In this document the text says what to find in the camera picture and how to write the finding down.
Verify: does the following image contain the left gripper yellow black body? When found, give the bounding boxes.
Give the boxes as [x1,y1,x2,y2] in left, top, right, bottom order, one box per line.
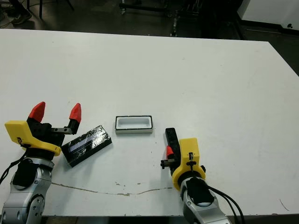
[4,119,71,156]

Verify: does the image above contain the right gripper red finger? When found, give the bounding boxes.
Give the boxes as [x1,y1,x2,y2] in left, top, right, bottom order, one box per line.
[165,145,176,161]

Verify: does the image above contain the right gripper yellow black body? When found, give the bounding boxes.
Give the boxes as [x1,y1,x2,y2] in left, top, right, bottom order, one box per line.
[160,137,206,192]

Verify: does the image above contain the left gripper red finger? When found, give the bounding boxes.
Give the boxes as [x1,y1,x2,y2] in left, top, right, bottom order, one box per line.
[28,101,47,122]
[67,103,82,136]

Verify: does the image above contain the black glossy box lid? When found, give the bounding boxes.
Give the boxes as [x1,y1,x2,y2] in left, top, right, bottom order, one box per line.
[61,125,113,168]

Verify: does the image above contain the white box base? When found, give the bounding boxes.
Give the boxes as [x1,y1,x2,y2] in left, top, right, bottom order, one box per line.
[114,114,154,136]

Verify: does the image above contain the dark sneaker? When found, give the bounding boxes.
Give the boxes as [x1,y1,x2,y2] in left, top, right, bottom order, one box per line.
[10,13,33,26]

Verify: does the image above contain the silver black stand pole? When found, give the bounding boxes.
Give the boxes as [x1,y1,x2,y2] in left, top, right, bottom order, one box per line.
[170,14,179,37]

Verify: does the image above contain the white cabinet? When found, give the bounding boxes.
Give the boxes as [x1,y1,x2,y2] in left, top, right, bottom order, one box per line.
[236,0,299,26]

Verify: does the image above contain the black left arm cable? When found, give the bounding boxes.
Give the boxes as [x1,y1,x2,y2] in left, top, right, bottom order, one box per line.
[0,151,30,186]

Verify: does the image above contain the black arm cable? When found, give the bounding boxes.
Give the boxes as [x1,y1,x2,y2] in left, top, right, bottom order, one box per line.
[205,184,246,224]
[0,151,30,186]

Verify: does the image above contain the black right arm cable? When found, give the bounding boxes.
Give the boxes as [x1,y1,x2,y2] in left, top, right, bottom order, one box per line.
[205,184,246,224]

